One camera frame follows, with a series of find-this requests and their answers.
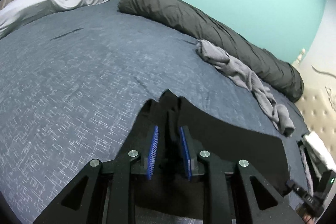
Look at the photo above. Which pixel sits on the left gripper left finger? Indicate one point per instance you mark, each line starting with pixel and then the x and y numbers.
pixel 102 192

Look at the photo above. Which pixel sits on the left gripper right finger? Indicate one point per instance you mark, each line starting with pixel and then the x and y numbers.
pixel 234 192

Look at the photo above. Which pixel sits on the black fleece-lined pants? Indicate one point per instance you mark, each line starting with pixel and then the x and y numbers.
pixel 169 190

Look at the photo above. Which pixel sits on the white folded clothes stack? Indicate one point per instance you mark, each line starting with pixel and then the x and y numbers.
pixel 316 159

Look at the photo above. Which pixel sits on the person's right hand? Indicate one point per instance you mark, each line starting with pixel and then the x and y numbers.
pixel 308 219

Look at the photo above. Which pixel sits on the grey knit garment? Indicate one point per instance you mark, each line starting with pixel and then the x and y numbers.
pixel 242 76

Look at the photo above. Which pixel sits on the blue patterned bed sheet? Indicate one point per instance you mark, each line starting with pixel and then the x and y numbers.
pixel 72 84

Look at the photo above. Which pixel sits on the dark grey rolled duvet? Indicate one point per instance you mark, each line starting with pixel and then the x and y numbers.
pixel 192 21

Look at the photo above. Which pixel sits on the cream tufted headboard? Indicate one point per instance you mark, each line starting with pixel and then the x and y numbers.
pixel 317 104

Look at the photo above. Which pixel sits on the light grey blanket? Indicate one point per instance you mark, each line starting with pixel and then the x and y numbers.
pixel 22 12

